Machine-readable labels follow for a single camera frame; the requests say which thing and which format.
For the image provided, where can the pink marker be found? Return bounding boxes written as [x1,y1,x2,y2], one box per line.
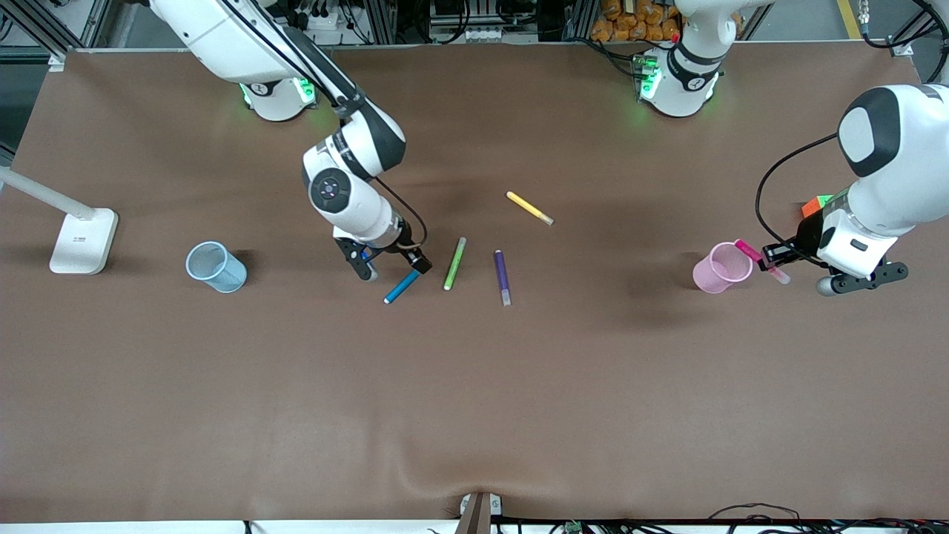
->
[735,239,791,285]

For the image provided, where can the blue marker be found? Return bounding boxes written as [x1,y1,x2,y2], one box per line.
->
[383,268,421,305]

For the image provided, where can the green marker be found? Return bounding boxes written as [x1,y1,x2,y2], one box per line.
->
[443,237,468,291]

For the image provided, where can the translucent pink cup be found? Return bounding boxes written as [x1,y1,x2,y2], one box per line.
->
[692,242,754,294]

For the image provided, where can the yellow marker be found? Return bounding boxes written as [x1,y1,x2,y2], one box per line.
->
[506,191,555,226]

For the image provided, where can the translucent blue cup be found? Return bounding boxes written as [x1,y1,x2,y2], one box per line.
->
[185,241,248,294]

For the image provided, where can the orange snack bags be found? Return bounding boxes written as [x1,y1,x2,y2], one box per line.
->
[591,0,684,42]

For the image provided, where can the white desk lamp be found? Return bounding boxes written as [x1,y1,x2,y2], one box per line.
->
[0,166,119,276]

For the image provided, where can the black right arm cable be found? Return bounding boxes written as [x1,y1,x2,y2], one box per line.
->
[374,177,429,250]

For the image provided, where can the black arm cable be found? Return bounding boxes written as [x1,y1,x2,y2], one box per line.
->
[755,133,840,262]
[374,177,429,250]

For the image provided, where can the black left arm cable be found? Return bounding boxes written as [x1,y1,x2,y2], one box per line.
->
[755,133,840,262]

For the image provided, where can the aluminium frame post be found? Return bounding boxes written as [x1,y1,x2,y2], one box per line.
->
[0,0,69,73]
[886,0,949,57]

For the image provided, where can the black cable bundle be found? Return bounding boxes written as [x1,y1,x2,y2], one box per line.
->
[708,503,949,534]

